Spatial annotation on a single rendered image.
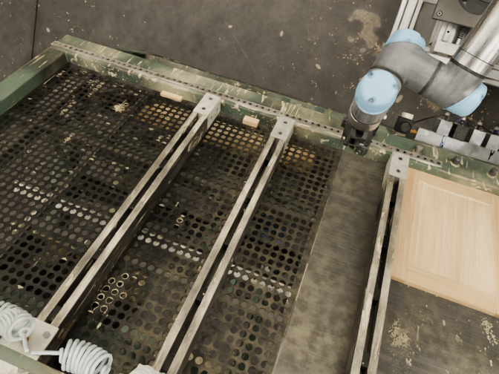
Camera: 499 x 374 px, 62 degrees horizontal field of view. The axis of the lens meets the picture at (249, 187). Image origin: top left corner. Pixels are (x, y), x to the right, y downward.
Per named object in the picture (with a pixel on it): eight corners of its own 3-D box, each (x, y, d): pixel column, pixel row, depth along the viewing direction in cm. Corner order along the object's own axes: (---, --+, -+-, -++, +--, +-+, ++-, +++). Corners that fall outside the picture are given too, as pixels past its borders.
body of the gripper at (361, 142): (336, 148, 105) (341, 131, 93) (346, 117, 107) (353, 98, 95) (365, 156, 104) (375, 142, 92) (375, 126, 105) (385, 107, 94)
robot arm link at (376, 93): (409, 76, 79) (387, 112, 77) (395, 99, 89) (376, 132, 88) (372, 58, 80) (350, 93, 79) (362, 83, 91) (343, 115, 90)
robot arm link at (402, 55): (432, 64, 90) (408, 105, 88) (386, 38, 90) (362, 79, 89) (449, 45, 82) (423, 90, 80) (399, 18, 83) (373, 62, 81)
